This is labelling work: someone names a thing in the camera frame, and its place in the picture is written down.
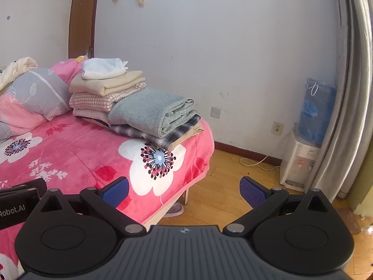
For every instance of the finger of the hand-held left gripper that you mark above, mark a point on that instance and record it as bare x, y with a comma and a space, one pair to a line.
29, 188

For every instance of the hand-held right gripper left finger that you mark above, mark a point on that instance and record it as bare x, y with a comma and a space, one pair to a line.
116, 192

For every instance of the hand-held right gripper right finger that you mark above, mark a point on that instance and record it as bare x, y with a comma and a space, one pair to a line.
253, 192

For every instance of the grey sweatpants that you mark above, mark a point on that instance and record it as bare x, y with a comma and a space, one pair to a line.
145, 110

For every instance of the stack of folded clothes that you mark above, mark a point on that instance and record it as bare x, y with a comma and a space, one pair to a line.
87, 116

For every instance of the white water dispenser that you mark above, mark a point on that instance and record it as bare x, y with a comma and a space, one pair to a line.
297, 163

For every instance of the pink flower printed blanket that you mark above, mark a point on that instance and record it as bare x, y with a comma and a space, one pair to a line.
72, 151

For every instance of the grey shoe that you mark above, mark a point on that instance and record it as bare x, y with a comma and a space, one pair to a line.
174, 210

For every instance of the beige folded cloth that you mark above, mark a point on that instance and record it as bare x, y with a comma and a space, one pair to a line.
189, 135

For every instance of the pink floral quilt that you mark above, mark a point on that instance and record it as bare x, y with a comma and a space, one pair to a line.
29, 99

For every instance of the pink checked folded cloth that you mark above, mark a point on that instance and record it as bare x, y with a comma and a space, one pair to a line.
93, 100

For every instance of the blue water bottle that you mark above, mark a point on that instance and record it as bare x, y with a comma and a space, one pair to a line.
317, 113

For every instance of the cream folded cloth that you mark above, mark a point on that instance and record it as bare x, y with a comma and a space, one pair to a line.
102, 86

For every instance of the pale green cabinet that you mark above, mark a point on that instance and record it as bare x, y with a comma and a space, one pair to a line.
364, 195

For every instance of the clear plastic bottle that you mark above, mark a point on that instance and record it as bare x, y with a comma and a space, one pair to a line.
366, 229

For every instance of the white folded cloth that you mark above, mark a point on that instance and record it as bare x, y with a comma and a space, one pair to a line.
102, 68

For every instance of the grey curtain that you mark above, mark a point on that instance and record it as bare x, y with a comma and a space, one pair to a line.
349, 93

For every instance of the brown wooden door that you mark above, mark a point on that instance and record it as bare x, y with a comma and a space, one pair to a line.
83, 20

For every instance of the white wall socket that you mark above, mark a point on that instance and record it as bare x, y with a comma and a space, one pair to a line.
216, 112
278, 128

